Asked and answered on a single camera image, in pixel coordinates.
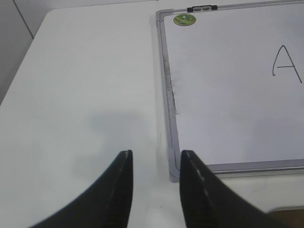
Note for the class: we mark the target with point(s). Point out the black hanging clip on frame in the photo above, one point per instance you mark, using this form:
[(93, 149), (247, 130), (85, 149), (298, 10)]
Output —
[(202, 8)]

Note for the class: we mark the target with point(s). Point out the round green magnet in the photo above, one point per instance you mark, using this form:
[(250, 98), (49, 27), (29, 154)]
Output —
[(184, 20)]

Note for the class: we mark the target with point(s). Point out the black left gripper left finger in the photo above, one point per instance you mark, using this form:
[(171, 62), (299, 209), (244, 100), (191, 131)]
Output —
[(105, 204)]

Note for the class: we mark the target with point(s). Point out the white board with grey frame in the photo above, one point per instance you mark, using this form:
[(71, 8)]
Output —
[(233, 87)]

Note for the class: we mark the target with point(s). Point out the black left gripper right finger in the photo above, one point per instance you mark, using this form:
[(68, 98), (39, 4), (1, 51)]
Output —
[(208, 203)]

